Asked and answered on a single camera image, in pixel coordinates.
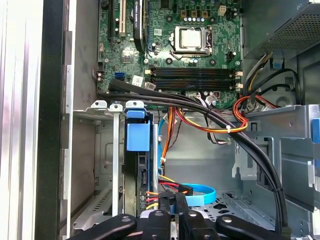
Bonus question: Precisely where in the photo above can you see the silver CPU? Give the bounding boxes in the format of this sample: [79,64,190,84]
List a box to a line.
[180,29,202,49]

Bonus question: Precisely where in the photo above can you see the grey wire bundle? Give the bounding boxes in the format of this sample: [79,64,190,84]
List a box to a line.
[186,91,232,146]

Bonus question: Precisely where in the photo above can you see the grey power supply unit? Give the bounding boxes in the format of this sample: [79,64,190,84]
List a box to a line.
[242,0,320,61]

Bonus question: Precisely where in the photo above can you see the blue plastic drive latch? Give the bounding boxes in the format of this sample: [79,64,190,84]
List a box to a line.
[311,118,320,141]

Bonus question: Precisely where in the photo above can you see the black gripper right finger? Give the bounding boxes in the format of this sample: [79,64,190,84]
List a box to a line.
[175,194,288,240]

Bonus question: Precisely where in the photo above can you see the thick black cable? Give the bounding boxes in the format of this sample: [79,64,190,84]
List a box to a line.
[96,78,292,240]

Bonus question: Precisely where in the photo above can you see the grey metal drive cage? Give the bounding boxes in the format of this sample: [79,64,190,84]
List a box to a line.
[231,103,320,240]

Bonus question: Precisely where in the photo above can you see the red orange yellow power wire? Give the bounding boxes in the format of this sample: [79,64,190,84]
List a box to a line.
[145,174,189,210]

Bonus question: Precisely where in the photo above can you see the green motherboard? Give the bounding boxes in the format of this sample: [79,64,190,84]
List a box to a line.
[96,0,245,111]

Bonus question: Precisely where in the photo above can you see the black graphics card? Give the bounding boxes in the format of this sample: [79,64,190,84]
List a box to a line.
[131,0,151,53]

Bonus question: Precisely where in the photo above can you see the orange and yellow wires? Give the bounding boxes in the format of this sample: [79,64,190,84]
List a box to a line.
[159,94,278,166]

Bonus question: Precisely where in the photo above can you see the yellow and black wire bundle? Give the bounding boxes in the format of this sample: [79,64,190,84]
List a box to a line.
[243,51,273,96]

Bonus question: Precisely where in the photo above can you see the metal disk bay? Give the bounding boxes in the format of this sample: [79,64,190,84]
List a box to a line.
[72,99,161,231]

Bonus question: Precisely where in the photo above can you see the blue wire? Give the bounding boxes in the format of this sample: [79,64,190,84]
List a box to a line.
[157,116,217,216]

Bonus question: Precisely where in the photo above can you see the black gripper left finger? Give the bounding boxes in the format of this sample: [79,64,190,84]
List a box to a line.
[66,191,176,240]

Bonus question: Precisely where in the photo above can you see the black power connector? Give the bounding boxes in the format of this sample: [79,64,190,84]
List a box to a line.
[178,183,194,196]

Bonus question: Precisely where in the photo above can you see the hard disk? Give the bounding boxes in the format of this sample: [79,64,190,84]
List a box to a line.
[123,108,160,218]

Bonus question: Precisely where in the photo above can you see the black PC case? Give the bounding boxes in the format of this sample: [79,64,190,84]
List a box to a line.
[34,0,320,240]

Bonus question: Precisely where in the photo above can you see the CPU socket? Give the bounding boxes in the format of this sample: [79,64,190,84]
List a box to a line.
[168,24,213,60]

